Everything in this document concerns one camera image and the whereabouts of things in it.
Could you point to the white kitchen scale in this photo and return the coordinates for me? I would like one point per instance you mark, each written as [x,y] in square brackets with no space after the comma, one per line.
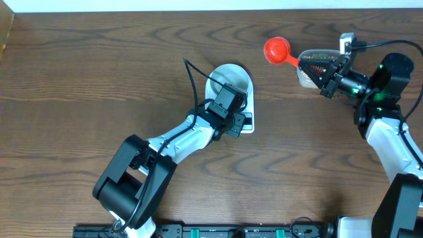
[248,127]

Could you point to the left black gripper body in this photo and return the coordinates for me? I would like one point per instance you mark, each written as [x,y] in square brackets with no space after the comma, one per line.
[236,127]

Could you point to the white bowl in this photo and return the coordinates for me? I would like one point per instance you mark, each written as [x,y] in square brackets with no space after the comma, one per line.
[228,73]

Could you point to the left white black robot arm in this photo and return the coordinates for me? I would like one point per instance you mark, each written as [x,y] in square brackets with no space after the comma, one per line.
[134,182]

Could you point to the red measuring scoop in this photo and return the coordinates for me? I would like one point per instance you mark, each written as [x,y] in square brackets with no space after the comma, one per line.
[277,50]

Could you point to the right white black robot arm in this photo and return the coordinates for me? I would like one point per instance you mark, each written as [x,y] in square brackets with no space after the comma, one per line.
[380,122]

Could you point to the soybeans in container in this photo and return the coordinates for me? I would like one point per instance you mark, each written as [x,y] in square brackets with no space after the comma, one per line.
[308,62]

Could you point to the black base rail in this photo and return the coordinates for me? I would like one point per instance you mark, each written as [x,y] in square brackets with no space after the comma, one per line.
[286,231]

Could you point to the clear plastic bean container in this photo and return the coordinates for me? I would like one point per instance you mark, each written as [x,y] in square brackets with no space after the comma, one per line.
[304,79]

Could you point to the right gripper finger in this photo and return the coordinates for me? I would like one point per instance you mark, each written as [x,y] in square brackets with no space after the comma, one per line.
[317,65]
[319,75]

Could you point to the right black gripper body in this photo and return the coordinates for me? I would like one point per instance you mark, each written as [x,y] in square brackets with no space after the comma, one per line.
[336,78]

